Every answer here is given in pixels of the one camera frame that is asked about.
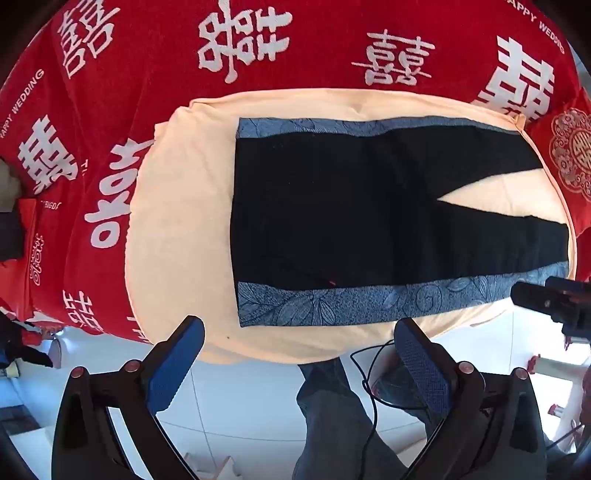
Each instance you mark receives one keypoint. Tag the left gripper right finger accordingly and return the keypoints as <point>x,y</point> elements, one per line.
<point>491,426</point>

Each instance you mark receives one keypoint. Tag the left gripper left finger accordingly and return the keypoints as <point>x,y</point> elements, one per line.
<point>86,445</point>

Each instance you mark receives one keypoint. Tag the black pants blue trim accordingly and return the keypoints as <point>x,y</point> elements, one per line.
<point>344,223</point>

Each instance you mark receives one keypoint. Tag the person's leg in jeans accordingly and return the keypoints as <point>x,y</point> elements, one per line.
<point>340,443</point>

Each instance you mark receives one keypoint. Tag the red embroidered throw pillow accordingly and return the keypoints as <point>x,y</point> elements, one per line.
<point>563,138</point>

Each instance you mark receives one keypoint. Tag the cream seat cushion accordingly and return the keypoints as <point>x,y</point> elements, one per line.
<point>177,253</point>

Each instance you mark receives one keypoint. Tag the red wedding sofa cover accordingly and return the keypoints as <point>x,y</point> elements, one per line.
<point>79,107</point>

